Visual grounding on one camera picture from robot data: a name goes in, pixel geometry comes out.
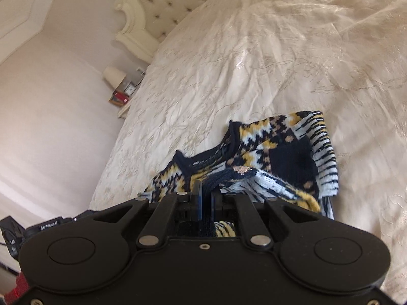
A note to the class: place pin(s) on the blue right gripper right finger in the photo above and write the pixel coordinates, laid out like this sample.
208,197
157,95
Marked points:
216,205

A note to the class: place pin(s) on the cream tufted headboard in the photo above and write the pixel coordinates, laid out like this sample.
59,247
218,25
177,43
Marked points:
149,22

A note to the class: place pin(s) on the patterned knit sweater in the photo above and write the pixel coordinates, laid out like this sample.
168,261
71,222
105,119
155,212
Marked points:
287,156

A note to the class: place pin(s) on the small alarm clock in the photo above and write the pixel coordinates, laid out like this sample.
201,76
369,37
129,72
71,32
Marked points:
130,89

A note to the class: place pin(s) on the white bedside table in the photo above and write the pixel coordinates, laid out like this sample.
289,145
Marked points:
122,113

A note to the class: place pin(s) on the cream embroidered bedspread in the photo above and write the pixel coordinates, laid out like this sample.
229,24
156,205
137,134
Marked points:
247,60

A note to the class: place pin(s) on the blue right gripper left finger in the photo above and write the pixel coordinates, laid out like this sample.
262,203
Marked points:
196,199

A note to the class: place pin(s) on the red box on nightstand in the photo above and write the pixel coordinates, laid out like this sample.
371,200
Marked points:
119,99

